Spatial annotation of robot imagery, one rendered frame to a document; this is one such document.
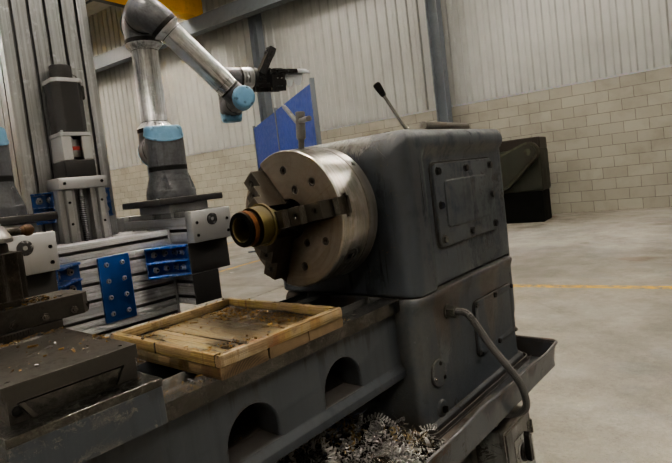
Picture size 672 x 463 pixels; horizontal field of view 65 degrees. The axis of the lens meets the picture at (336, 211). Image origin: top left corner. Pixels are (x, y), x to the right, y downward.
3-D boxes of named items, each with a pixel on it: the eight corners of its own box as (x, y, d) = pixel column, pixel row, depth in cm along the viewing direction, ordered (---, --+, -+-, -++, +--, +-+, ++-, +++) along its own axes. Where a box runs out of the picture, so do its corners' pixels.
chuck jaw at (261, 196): (287, 214, 125) (261, 178, 130) (297, 200, 123) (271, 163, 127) (251, 220, 117) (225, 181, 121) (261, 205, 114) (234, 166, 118)
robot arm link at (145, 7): (145, -26, 158) (265, 92, 175) (141, -12, 168) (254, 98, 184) (118, -1, 154) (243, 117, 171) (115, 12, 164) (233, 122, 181)
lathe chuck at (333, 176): (274, 269, 140) (269, 149, 135) (370, 288, 119) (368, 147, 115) (248, 276, 133) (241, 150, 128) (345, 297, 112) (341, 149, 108)
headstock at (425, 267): (393, 252, 195) (381, 147, 193) (519, 252, 164) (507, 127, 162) (275, 290, 150) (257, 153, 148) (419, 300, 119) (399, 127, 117)
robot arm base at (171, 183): (137, 201, 165) (133, 170, 165) (180, 196, 176) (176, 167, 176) (163, 198, 155) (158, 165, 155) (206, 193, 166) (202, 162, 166)
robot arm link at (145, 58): (145, 168, 168) (120, -6, 165) (139, 171, 181) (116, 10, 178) (183, 165, 173) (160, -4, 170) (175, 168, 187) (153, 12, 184)
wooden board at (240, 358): (231, 313, 129) (229, 296, 128) (344, 326, 105) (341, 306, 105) (112, 352, 106) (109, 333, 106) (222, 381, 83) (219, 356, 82)
